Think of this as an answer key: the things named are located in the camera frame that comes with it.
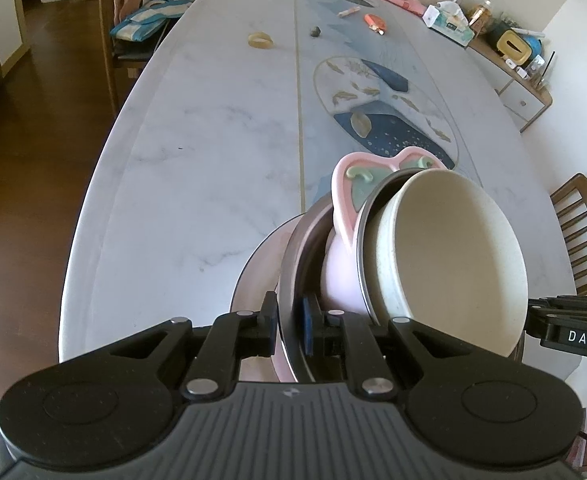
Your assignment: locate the tissue box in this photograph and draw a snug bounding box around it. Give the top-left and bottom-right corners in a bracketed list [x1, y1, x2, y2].
[421, 0, 475, 48]

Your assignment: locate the pink bear-shaped plate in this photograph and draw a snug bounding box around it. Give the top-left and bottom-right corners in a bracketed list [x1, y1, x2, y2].
[231, 216, 300, 382]

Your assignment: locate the clear glass jar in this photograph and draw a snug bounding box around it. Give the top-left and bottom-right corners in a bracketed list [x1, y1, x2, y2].
[452, 0, 495, 36]

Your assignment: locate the orange tape dispenser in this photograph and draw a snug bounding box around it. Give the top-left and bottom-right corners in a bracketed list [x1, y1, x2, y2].
[363, 13, 387, 36]

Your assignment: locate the white drawer cabinet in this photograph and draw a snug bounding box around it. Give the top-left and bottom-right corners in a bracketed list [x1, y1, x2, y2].
[467, 38, 553, 132]

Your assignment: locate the cream white bowl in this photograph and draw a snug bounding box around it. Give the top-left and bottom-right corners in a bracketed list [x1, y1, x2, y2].
[363, 169, 528, 356]

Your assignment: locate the striped blue bag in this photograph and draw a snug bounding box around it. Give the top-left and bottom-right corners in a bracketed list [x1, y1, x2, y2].
[110, 0, 192, 42]

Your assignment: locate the blue patterned table runner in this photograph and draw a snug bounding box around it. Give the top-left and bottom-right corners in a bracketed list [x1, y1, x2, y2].
[293, 0, 480, 205]

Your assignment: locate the wooden slatted chair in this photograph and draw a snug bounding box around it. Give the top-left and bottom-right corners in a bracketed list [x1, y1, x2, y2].
[551, 172, 587, 295]

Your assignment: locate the pink pen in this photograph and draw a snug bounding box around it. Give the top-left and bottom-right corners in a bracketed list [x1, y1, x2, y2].
[337, 6, 361, 18]

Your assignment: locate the small steel pink bowl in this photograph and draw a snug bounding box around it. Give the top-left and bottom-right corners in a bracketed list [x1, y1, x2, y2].
[321, 146, 445, 322]

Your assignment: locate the large stainless steel bowl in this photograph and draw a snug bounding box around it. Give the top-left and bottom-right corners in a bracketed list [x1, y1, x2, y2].
[277, 194, 528, 384]

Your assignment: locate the wooden chair with towel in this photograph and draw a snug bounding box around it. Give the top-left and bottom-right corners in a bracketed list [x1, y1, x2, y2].
[98, 0, 147, 116]

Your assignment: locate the yellowish tape roll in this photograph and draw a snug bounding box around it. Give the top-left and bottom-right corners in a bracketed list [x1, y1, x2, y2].
[247, 32, 274, 50]

